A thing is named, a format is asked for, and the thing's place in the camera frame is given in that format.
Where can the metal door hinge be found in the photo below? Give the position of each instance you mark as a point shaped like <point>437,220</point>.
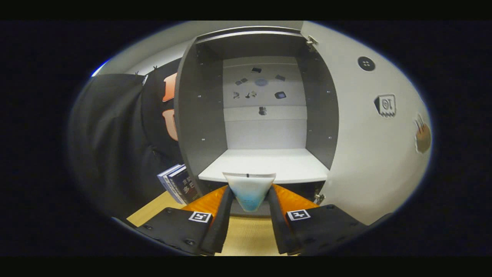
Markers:
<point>319,198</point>
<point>311,42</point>

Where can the long ceiling light strip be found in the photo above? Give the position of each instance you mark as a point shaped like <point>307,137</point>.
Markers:
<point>100,69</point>

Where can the black backdrop cloth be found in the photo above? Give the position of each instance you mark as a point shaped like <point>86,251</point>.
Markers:
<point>107,134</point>

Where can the white and blue book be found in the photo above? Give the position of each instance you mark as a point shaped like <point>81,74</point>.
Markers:
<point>166,181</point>

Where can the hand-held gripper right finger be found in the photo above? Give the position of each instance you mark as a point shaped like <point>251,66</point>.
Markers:
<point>280,227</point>

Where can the blue and white packet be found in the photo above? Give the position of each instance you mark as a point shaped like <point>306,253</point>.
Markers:
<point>250,192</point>

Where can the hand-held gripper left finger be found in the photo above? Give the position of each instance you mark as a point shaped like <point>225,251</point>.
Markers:
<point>221,227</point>

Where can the row of black cloth clips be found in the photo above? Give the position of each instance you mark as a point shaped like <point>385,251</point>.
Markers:
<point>155,68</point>

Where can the dark grey cabinet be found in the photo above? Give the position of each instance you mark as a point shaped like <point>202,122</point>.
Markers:
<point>200,115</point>

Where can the dark blue book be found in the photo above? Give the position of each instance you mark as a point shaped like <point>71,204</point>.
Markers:
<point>186,186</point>

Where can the white cabinet shelf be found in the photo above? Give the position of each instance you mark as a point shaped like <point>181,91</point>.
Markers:
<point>269,165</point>

